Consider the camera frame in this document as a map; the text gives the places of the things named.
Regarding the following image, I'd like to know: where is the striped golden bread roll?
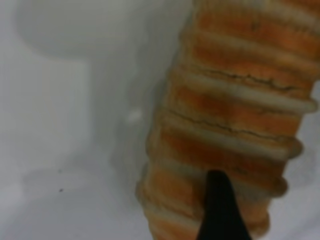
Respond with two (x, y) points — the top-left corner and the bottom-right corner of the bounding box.
(135, 0), (320, 240)

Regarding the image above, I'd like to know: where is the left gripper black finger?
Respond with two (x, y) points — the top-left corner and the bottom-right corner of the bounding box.
(196, 169), (254, 240)

